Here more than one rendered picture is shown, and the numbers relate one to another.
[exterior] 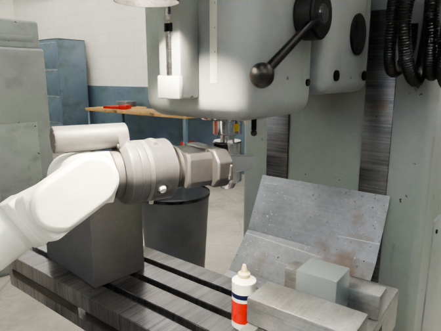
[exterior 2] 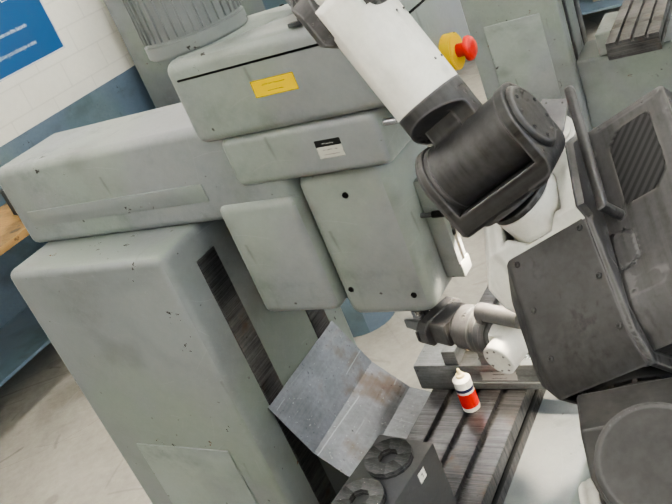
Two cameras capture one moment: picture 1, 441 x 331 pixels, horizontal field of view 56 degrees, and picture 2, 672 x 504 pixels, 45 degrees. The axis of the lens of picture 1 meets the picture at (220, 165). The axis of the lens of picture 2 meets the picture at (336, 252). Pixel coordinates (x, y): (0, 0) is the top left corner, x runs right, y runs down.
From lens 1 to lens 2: 1.77 m
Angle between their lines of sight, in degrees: 85
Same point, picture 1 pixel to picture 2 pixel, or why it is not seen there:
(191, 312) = (470, 437)
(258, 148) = (250, 390)
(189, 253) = not seen: outside the picture
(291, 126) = (261, 339)
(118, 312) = (490, 476)
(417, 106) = not seen: hidden behind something
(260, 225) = (315, 436)
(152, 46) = (425, 261)
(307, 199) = (309, 379)
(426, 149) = not seen: hidden behind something
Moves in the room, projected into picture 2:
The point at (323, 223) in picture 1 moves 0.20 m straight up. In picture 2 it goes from (333, 379) to (302, 311)
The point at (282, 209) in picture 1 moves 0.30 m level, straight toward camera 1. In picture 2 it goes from (308, 407) to (433, 367)
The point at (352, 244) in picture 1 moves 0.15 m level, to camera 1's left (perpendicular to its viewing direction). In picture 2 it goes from (355, 368) to (367, 401)
